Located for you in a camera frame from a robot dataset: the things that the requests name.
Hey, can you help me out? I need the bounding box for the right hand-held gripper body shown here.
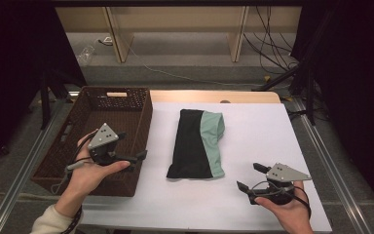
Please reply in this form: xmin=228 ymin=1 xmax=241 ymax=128
xmin=247 ymin=162 xmax=313 ymax=207

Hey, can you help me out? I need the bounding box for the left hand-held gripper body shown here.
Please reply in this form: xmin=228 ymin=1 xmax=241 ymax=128
xmin=87 ymin=122 xmax=129 ymax=167

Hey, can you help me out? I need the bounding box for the brown woven basket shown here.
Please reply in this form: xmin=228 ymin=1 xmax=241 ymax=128
xmin=30 ymin=86 xmax=154 ymax=198

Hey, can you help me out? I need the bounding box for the black and mint green garment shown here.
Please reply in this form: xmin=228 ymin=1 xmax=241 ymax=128
xmin=166 ymin=108 xmax=226 ymax=179

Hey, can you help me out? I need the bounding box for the person's right hand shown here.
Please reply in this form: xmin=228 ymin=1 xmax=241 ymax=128
xmin=254 ymin=180 xmax=314 ymax=234

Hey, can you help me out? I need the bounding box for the person's left hand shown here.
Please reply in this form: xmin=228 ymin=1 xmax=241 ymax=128
xmin=65 ymin=131 xmax=131 ymax=200

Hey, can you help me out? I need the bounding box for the white table sheet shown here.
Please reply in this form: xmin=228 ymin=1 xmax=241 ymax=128
xmin=79 ymin=101 xmax=333 ymax=234

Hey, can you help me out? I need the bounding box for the clear plastic bag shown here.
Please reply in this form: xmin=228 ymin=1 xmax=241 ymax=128
xmin=76 ymin=45 xmax=96 ymax=66

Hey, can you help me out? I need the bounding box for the black tripod stand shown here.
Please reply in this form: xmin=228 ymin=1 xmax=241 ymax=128
xmin=251 ymin=58 xmax=319 ymax=127

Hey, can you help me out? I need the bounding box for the black curtain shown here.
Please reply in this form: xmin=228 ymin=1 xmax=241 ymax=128
xmin=0 ymin=0 xmax=88 ymax=174
xmin=289 ymin=0 xmax=374 ymax=211

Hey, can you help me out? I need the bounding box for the light wooden shelf unit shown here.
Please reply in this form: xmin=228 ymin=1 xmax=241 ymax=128
xmin=56 ymin=6 xmax=303 ymax=63

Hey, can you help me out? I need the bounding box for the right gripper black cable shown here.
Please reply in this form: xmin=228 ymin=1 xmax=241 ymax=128
xmin=250 ymin=180 xmax=313 ymax=219

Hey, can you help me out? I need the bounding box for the aluminium rail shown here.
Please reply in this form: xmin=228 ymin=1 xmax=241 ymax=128
xmin=291 ymin=97 xmax=374 ymax=234
xmin=0 ymin=96 xmax=71 ymax=234

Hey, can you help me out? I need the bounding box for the bundle of black cables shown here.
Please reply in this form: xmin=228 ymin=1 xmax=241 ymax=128
xmin=243 ymin=6 xmax=302 ymax=75

